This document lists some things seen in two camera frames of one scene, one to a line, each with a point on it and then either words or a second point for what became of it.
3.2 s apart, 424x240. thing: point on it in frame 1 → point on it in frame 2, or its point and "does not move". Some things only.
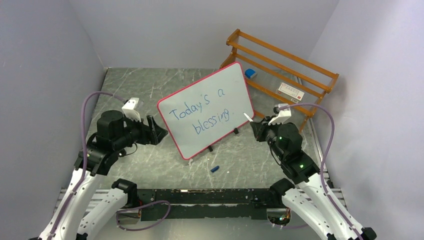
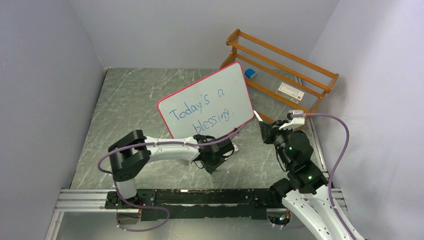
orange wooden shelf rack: x=296 y=85 does not move
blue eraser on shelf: x=249 y=72 does not move
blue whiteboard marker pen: x=248 y=117 → x=258 y=116
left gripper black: x=155 y=133 → x=210 y=168
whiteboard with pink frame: x=208 y=108 does not move
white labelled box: x=294 y=94 does not move
